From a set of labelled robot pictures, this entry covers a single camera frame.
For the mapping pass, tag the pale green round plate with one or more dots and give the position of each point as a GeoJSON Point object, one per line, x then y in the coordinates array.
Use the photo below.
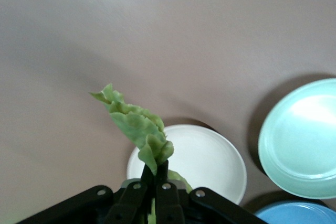
{"type": "Point", "coordinates": [302, 140]}

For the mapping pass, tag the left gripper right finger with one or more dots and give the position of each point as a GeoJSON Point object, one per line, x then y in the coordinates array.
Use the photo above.
{"type": "Point", "coordinates": [178, 208]}

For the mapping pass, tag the green lettuce leaf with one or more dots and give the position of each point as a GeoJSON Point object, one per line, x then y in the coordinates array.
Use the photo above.
{"type": "Point", "coordinates": [136, 127]}

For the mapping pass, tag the beige round plate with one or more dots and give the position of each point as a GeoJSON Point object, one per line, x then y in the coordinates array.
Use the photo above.
{"type": "Point", "coordinates": [210, 161]}

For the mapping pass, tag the blue round plate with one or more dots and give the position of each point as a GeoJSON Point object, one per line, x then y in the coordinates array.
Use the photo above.
{"type": "Point", "coordinates": [302, 213]}

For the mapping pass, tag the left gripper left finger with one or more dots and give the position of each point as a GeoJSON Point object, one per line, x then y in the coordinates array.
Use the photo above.
{"type": "Point", "coordinates": [126, 205]}

